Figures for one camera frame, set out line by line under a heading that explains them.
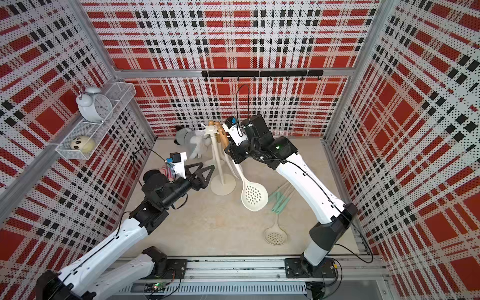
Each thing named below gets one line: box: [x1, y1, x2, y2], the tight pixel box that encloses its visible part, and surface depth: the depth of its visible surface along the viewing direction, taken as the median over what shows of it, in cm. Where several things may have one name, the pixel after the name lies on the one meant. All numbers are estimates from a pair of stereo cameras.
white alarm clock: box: [75, 86, 114, 125], surface depth 71 cm
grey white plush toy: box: [173, 125, 212, 160], surface depth 113 cm
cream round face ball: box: [70, 136, 96, 155], surface depth 65 cm
